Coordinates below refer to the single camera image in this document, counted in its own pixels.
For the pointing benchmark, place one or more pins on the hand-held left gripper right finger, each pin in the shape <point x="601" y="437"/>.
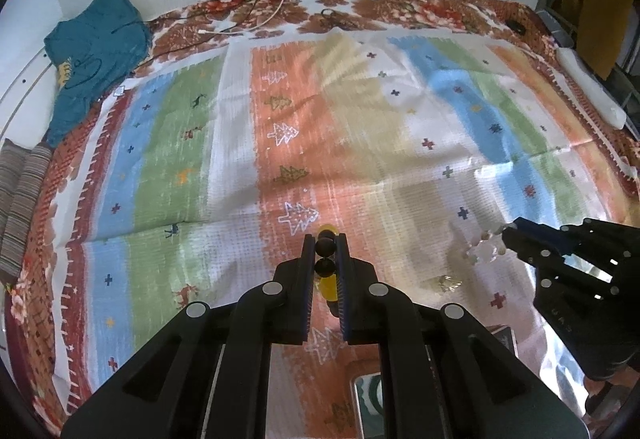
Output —
<point x="344" y="299"/>

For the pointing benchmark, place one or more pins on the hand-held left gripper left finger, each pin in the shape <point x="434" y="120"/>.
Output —
<point x="307" y="299"/>

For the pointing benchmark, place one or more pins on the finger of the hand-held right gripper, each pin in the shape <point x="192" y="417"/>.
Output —
<point x="530" y="249"/>
<point x="600" y="241"/>

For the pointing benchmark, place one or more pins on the clear plastic wrapper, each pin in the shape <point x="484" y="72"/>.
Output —
<point x="482" y="253"/>

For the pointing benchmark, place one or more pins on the metal tin box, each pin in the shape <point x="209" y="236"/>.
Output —
<point x="367" y="399"/>

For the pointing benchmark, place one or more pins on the small gold jewelry piece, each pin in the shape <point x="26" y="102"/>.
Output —
<point x="447" y="284"/>

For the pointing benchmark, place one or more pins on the colourful striped blanket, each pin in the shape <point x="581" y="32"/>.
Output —
<point x="225" y="169"/>

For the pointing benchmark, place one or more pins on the small black object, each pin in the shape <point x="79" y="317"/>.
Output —
<point x="515" y="25"/>

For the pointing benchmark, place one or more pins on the black scissors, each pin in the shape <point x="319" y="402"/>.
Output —
<point x="334" y="17"/>

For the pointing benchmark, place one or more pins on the striped folded cloth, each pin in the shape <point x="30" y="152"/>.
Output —
<point x="22" y="214"/>

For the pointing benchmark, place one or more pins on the teal garment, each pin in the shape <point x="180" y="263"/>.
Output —
<point x="95" y="49"/>

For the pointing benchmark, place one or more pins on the white bed headboard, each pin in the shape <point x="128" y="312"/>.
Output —
<point x="25" y="99"/>

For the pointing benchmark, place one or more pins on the grey metal frame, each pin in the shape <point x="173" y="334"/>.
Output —
<point x="552" y="26"/>

